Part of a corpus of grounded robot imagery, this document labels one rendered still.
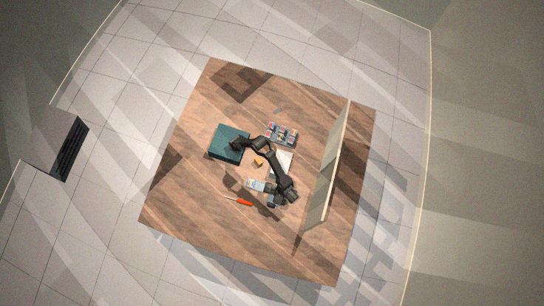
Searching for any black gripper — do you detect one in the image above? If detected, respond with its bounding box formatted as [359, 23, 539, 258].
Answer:
[263, 182, 297, 195]

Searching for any brown block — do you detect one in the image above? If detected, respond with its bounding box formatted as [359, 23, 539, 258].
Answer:
[254, 156, 263, 168]

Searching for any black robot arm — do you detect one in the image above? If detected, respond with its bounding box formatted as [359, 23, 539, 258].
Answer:
[229, 135, 298, 205]

